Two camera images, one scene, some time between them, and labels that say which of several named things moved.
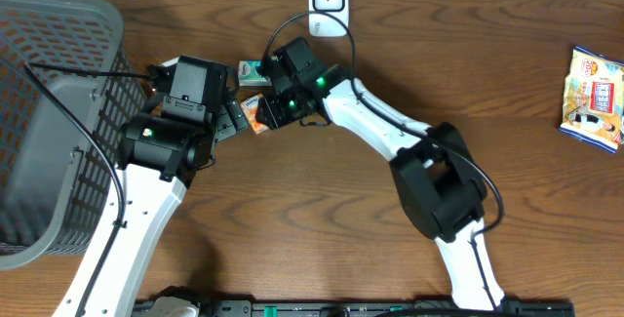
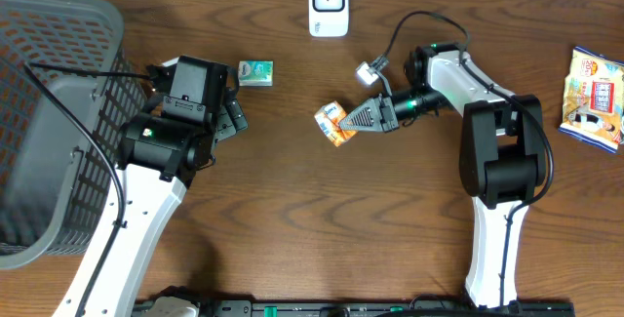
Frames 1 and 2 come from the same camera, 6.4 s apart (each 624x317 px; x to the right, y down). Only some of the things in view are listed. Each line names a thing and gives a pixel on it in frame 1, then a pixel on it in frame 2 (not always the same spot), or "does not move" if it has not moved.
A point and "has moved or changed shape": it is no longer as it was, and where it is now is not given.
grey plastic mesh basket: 54,175 does not move
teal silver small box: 248,74 does not move
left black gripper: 232,117 does not move
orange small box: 250,107 has moved or changed shape
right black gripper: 268,112 to 382,109
